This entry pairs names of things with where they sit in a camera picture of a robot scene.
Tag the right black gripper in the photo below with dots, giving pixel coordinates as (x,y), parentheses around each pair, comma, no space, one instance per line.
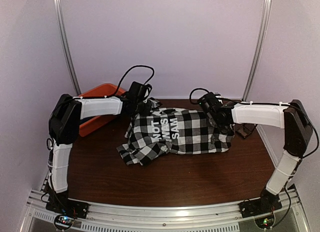
(225,124)

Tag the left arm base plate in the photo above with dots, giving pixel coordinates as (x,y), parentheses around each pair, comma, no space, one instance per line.
(71,208)

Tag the left aluminium corner post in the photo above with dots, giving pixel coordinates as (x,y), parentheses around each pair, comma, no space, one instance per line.
(65,46)

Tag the orange plastic basin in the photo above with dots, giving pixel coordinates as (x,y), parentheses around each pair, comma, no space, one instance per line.
(100,106)

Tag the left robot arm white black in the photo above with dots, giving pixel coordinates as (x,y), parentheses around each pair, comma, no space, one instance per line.
(71,115)

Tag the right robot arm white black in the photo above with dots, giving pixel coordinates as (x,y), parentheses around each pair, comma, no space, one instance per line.
(284,127)

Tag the black white checkered shirt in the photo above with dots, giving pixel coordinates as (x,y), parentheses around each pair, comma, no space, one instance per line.
(171,130)

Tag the aluminium corner post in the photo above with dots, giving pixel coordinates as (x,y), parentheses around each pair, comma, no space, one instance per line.
(65,46)
(264,23)

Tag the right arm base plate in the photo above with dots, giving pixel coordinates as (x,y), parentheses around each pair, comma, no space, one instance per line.
(258,206)

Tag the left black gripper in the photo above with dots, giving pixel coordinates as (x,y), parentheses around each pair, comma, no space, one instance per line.
(145,111)

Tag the small black brooch box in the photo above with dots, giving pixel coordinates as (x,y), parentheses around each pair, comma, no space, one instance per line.
(245,130)

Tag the right aluminium corner post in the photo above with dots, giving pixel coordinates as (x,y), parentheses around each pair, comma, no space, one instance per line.
(264,23)

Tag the aluminium front rail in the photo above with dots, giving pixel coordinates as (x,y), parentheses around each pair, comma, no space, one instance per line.
(107,217)

